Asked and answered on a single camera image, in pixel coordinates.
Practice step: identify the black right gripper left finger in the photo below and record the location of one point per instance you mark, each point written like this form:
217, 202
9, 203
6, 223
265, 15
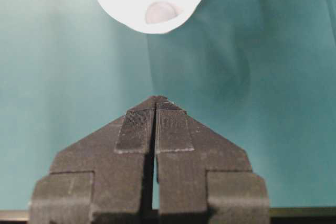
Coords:
105, 177

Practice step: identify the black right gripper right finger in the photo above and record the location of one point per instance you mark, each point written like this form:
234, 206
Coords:
203, 177

